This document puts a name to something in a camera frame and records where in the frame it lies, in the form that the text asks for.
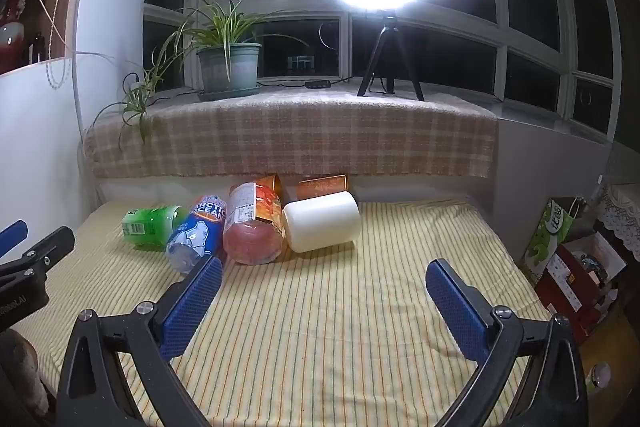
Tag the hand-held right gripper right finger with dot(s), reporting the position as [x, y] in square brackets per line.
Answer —
[456, 309]

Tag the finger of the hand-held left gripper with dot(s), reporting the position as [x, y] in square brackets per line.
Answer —
[12, 237]
[55, 243]

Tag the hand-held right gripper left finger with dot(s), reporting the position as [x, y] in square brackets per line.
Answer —
[192, 307]

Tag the white cup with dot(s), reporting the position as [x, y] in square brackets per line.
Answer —
[322, 222]

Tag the person's left forearm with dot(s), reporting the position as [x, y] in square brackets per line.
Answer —
[22, 372]

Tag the blue label plastic cup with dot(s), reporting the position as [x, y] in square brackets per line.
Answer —
[200, 229]

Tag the orange label plastic cup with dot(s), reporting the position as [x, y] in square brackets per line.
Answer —
[252, 234]

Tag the green plastic bottle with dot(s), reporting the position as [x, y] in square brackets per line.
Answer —
[150, 224]

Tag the cardboard box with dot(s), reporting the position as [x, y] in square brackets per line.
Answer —
[565, 287]

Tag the green paper bag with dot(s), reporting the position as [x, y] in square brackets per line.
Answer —
[547, 237]

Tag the yellow striped sheet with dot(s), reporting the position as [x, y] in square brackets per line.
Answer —
[325, 307]

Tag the orange carton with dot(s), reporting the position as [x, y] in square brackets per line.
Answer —
[320, 187]
[274, 186]

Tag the small clear bottle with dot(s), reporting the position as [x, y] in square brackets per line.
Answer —
[600, 377]

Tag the white lace cloth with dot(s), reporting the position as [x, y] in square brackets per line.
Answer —
[622, 212]

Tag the red vase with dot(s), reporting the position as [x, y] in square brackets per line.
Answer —
[11, 37]

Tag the plaid cloth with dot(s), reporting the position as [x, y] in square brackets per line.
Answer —
[300, 132]

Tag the dark pot saucer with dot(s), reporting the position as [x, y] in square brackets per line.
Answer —
[225, 95]

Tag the grey flower pot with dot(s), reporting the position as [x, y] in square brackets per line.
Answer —
[227, 67]

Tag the black power strip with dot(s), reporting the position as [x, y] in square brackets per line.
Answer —
[317, 84]

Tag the spider plant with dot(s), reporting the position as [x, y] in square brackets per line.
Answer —
[222, 24]

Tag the black tripod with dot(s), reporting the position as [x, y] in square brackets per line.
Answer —
[387, 42]

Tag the white window frame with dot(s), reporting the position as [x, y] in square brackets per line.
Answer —
[500, 27]

